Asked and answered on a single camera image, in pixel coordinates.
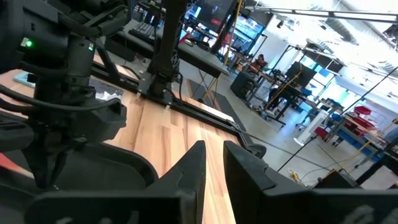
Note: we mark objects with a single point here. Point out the black tray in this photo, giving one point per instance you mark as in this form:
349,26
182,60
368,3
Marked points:
102,171

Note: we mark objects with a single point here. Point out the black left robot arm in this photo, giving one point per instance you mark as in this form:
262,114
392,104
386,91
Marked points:
46,28

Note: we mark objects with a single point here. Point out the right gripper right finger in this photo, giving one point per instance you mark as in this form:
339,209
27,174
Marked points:
248,186

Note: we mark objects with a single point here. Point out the black keyboard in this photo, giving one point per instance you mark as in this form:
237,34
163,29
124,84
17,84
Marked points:
142,30

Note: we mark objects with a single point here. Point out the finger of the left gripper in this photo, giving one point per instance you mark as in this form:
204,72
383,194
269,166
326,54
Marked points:
45,168

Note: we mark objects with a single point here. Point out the white tower appliance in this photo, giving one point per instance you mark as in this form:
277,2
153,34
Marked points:
311,127

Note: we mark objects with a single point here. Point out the person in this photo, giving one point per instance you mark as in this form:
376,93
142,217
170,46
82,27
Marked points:
259,62

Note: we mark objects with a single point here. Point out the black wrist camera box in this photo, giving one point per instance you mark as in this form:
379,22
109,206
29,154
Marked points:
105,121

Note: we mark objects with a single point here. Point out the black monitor back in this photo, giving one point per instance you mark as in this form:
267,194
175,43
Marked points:
300,74

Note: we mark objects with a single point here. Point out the bright lit monitor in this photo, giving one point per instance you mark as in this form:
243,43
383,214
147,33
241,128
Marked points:
248,27

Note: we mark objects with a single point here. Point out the black floor mat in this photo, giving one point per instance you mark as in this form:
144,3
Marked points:
224,104

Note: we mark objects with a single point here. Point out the red storage bin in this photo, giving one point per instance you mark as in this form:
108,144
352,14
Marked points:
362,110

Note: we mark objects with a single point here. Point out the large dark monitor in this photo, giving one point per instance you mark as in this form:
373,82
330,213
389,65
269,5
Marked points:
214,14

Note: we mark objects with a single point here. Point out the thin black pole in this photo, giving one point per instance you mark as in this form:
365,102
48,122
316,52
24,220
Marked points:
342,113

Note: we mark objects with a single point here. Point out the red box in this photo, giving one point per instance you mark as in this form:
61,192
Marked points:
321,132

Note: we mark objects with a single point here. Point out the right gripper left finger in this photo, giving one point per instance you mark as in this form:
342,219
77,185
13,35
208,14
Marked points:
183,186

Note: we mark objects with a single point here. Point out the light blue flat object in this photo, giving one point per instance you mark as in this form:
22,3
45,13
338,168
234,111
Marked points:
23,78

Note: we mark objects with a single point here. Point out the black and white sheet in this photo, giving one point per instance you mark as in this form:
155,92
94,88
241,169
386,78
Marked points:
107,90

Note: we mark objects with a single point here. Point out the ceiling light bar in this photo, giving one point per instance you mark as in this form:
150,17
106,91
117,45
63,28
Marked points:
326,13

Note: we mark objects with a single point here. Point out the black cabinet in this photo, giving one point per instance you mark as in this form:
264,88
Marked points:
242,84

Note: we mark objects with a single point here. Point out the black table frame rail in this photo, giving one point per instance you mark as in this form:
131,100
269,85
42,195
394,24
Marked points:
199,110

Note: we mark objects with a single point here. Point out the black computer desk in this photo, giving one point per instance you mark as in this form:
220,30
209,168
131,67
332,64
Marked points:
199,57

